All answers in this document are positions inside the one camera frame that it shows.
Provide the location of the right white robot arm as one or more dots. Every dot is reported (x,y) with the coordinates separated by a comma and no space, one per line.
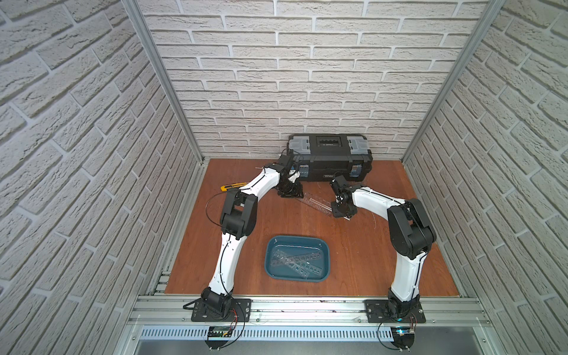
(411,234)

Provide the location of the aluminium front rail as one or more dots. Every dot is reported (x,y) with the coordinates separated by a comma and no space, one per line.
(331,311)

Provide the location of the clear stencil ruler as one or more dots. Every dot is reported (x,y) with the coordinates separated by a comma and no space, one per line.
(317,203)
(280,258)
(310,269)
(314,256)

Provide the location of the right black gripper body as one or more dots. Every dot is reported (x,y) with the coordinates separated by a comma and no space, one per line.
(338,209)

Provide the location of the left controller board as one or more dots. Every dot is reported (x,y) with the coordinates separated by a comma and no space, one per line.
(218,336)

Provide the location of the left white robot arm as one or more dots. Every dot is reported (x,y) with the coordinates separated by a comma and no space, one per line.
(237,221)

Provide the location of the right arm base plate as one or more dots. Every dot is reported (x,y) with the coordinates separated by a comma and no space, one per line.
(388,310)

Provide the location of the controller board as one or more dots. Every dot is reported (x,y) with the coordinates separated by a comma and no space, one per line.
(403,338)
(218,336)

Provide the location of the black plastic toolbox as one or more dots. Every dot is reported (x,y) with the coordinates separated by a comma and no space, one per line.
(322,157)

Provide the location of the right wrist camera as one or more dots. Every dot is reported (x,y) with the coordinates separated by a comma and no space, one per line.
(341,188)

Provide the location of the yellow utility knife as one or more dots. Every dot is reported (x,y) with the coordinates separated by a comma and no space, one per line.
(227,187)

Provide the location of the right controller board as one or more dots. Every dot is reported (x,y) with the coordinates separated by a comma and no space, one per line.
(403,338)

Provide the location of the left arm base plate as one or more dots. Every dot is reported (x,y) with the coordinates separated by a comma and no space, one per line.
(233,309)

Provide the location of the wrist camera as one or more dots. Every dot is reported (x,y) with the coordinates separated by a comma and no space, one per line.
(287,168)
(341,188)

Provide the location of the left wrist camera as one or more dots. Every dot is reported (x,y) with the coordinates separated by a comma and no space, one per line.
(287,168)

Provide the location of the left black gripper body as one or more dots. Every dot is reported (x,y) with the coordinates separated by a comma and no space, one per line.
(290,190)

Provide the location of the teal plastic tray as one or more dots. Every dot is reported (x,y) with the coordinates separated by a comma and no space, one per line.
(297,245)

